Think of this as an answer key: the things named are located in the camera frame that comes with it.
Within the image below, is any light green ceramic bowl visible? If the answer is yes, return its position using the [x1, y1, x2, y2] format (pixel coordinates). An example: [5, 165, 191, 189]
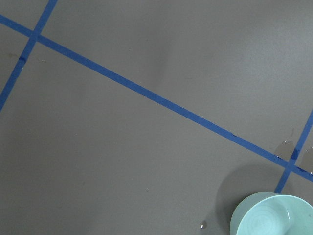
[229, 192, 313, 235]

